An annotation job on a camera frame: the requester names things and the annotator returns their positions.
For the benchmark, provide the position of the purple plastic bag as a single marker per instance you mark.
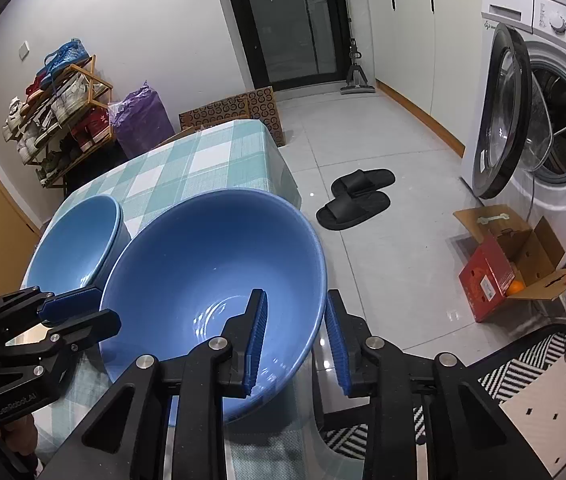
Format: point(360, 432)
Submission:
point(148, 115)

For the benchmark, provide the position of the orange fruit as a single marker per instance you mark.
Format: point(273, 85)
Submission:
point(516, 287)

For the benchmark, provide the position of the light blue bowl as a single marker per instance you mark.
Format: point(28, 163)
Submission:
point(73, 245)

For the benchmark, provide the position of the black slipper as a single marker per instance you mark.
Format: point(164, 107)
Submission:
point(348, 212)
point(363, 182)

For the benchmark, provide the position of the wooden shoe rack with shoes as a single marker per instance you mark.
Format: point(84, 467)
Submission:
point(68, 92)

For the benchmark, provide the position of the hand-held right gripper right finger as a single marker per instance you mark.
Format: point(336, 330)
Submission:
point(338, 345)

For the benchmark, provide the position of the patterned cardboard box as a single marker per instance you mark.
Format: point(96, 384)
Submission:
point(263, 105)

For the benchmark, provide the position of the white wall switch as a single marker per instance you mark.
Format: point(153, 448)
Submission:
point(24, 50)

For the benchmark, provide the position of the black framed glass door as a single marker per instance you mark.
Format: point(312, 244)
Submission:
point(288, 20)

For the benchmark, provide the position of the wide blue bowl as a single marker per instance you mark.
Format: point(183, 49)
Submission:
point(203, 270)

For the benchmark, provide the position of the person's left hand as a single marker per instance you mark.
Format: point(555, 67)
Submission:
point(25, 435)

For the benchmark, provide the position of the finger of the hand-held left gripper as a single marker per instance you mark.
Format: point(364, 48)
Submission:
point(88, 330)
point(73, 305)

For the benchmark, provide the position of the red cardboard box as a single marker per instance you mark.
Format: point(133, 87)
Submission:
point(488, 280)

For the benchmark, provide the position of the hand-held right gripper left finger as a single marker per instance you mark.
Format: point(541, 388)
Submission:
point(258, 340)

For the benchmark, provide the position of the open brown cardboard box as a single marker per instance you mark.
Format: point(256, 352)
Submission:
point(183, 135)

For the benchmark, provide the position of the white washing machine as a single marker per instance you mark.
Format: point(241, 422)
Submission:
point(563, 25)

